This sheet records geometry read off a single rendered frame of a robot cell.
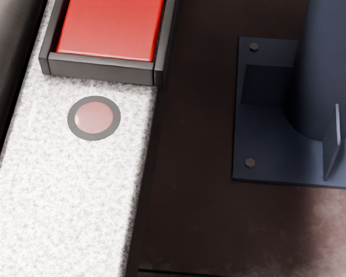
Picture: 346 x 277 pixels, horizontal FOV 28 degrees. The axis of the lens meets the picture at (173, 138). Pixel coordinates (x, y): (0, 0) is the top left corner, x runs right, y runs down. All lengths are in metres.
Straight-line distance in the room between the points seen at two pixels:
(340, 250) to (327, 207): 0.09
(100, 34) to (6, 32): 0.06
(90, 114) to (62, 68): 0.03
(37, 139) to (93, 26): 0.08
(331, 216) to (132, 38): 1.04
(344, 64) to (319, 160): 0.27
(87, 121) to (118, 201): 0.06
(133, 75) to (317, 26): 0.86
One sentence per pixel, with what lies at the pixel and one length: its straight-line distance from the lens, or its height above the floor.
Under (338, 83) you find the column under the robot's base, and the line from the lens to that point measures 1.33.
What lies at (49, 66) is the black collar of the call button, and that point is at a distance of 0.43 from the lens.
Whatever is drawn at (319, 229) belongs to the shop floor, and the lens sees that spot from 1.41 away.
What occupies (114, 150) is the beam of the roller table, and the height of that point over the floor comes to 0.92.
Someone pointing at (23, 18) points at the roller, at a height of 0.91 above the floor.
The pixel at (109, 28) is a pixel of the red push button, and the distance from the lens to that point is 0.43.
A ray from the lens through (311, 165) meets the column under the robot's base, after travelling 1.46.
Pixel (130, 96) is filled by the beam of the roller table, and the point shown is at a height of 0.92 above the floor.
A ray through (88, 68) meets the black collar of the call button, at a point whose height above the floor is 0.93.
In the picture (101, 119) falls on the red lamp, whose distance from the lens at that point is 0.41.
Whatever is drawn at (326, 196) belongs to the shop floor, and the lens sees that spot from 1.44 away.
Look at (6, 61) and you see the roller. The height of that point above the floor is 0.91.
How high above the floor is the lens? 1.25
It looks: 58 degrees down
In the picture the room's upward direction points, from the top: straight up
